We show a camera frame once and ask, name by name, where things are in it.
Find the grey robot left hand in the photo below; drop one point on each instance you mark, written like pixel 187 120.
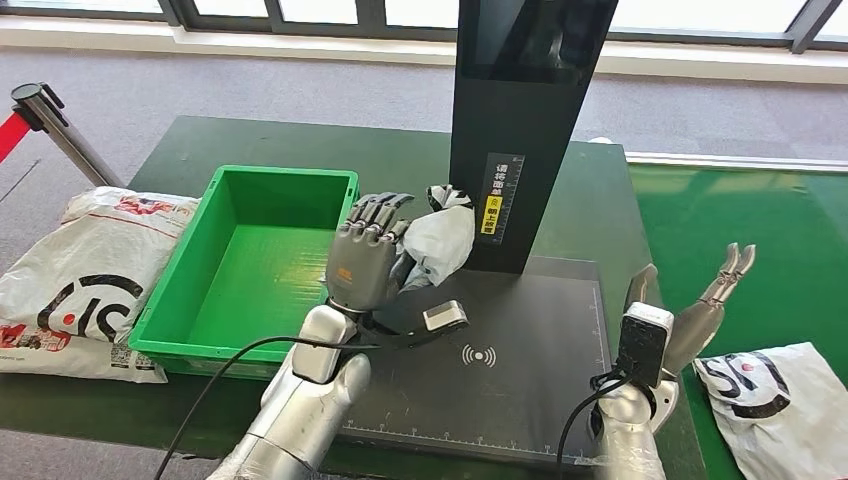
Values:
pixel 361 265

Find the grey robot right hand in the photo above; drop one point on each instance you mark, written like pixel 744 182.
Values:
pixel 696 331

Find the small white parcel bag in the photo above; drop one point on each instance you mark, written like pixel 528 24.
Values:
pixel 440 242

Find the white parcel bag black logo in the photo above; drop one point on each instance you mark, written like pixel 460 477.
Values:
pixel 782 411

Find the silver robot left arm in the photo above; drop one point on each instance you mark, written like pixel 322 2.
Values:
pixel 311 404

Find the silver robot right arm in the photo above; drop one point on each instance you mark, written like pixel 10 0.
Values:
pixel 629 430

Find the black inbound scanner machine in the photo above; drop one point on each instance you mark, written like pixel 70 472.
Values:
pixel 517 132

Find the large white parcel bag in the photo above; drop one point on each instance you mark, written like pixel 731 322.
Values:
pixel 79 265

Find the red barrier belt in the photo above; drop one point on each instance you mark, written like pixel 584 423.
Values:
pixel 12 136

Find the dark green table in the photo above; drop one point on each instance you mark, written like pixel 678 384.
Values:
pixel 397 166

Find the green plastic crate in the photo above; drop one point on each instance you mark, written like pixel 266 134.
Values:
pixel 252 278

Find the black yellow ruler sticker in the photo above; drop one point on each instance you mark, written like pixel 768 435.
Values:
pixel 501 199

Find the white window sill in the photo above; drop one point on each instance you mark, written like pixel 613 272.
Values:
pixel 265 48

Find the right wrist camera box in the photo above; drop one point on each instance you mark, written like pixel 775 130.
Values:
pixel 642 344

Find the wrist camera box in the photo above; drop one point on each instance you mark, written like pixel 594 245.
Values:
pixel 445 316
pixel 642 344

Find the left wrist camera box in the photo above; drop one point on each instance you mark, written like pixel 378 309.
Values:
pixel 445 316

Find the dark window frame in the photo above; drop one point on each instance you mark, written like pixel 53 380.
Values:
pixel 371 23

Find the silver stanchion post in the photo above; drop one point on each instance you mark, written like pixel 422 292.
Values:
pixel 63 136

